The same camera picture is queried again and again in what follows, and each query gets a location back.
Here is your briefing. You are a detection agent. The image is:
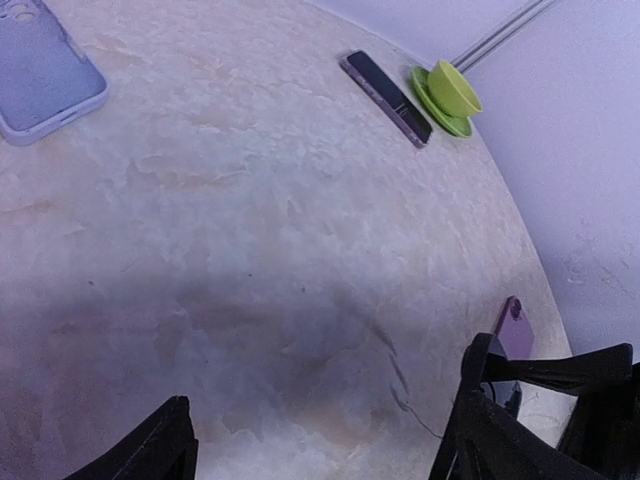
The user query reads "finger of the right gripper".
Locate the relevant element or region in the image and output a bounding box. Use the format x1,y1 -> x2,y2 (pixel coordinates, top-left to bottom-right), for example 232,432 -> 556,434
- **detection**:
459,333 -> 634,415

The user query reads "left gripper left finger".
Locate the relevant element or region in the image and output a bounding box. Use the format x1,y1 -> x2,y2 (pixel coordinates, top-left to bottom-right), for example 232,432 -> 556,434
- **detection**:
67,396 -> 199,480

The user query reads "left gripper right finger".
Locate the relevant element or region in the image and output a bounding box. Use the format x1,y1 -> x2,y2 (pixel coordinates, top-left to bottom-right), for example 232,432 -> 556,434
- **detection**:
429,390 -> 602,479

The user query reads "black phone face up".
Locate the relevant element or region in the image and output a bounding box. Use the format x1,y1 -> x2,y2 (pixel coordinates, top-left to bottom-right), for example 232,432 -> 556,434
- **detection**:
483,380 -> 522,418

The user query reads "purple-edged black-screen phone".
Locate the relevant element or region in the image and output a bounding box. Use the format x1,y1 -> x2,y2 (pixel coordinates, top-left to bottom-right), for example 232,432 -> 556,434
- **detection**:
339,50 -> 432,149

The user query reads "pink phone face down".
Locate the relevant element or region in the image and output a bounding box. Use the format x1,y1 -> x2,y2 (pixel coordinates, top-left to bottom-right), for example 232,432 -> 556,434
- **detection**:
489,296 -> 535,360

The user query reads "lavender phone case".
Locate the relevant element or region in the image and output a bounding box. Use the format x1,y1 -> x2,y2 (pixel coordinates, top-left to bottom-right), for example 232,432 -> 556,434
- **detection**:
1,1 -> 109,146

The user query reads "green bowl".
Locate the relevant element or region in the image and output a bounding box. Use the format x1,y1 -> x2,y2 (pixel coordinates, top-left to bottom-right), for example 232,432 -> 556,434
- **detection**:
427,60 -> 483,118

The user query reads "right aluminium frame post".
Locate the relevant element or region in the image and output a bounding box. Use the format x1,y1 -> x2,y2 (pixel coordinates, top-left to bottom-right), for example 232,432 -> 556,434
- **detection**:
452,0 -> 558,73

